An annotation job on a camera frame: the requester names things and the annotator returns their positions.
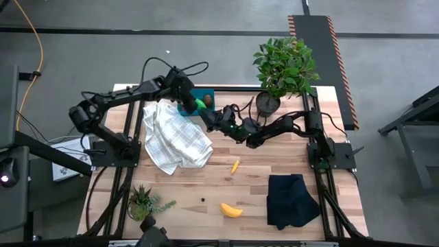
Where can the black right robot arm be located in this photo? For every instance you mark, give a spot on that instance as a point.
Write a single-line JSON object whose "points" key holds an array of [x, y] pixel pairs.
{"points": [[274, 128]]}

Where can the dark grey metal table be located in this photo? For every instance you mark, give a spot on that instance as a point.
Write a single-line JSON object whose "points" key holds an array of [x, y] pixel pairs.
{"points": [[425, 103]]}

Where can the small potted succulent plant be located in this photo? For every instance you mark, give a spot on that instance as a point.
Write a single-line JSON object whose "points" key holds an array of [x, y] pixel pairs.
{"points": [[140, 202]]}

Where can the green ridged toy fruit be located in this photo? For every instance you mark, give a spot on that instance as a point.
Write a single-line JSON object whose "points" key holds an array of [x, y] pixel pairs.
{"points": [[201, 104]]}

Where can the brown toy kiwi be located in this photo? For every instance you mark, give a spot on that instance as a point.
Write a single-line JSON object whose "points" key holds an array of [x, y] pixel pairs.
{"points": [[208, 99]]}

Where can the black slanted support beam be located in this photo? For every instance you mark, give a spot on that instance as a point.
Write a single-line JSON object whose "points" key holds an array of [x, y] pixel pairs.
{"points": [[44, 151]]}

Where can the black aluminium table frame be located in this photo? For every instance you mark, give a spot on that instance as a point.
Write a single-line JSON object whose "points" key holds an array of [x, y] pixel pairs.
{"points": [[240, 88]]}

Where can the large leafy potted plant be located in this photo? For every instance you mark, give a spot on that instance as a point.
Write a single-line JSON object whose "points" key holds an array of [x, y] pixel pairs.
{"points": [[284, 68]]}

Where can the dark navy folded cloth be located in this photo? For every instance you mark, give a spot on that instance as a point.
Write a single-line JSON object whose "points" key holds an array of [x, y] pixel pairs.
{"points": [[291, 202]]}

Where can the grey side desk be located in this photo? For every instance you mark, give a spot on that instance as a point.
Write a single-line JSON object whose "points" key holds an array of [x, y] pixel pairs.
{"points": [[13, 206]]}

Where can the white printed box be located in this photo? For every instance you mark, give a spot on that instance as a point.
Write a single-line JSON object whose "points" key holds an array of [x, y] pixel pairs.
{"points": [[68, 168]]}

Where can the white plaid dish towel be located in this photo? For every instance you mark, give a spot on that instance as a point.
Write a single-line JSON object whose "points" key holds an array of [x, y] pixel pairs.
{"points": [[175, 140]]}

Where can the black clamp lever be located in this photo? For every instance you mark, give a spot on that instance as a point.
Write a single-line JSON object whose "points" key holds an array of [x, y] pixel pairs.
{"points": [[355, 152]]}

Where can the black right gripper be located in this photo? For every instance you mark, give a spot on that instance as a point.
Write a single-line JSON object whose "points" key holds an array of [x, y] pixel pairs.
{"points": [[228, 120]]}

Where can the yellow toy banana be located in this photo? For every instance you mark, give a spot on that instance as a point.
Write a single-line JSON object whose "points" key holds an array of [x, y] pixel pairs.
{"points": [[231, 211]]}

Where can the black striped-edge floor mat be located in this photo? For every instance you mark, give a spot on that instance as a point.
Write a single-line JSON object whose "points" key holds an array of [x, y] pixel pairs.
{"points": [[315, 34]]}

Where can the small yellow toy chili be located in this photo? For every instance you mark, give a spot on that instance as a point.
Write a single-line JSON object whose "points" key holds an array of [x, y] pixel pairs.
{"points": [[235, 167]]}

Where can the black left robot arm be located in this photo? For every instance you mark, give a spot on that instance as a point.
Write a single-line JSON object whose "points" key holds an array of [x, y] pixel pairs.
{"points": [[113, 97]]}

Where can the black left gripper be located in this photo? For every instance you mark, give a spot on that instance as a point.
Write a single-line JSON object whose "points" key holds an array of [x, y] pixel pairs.
{"points": [[179, 84]]}

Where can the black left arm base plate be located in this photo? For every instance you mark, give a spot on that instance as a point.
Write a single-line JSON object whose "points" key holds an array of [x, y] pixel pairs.
{"points": [[103, 159]]}

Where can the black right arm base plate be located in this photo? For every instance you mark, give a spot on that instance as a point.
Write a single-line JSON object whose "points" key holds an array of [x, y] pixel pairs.
{"points": [[343, 158]]}

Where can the silver aluminium bracket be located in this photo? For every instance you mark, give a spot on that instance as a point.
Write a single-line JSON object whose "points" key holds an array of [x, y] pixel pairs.
{"points": [[319, 244], [120, 243]]}

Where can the teal plastic tupperware container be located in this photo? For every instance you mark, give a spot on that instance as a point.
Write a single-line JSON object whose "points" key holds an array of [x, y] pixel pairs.
{"points": [[199, 92]]}

